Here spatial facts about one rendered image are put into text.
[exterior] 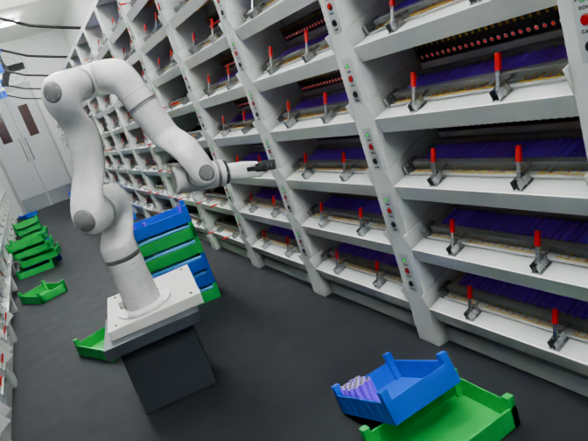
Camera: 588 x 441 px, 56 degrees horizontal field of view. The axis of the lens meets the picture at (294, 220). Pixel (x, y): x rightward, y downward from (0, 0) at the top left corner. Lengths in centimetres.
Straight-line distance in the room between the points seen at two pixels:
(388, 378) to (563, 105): 90
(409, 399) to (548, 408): 33
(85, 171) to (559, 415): 144
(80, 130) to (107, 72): 20
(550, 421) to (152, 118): 129
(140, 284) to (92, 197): 33
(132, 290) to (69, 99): 64
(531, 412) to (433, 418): 23
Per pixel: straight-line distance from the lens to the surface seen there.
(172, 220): 265
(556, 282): 130
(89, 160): 181
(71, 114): 175
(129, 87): 170
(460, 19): 123
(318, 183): 194
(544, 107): 115
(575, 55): 108
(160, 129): 169
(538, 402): 150
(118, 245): 188
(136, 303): 194
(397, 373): 166
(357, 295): 216
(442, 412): 151
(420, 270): 166
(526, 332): 149
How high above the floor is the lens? 90
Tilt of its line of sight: 14 degrees down
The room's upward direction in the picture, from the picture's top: 19 degrees counter-clockwise
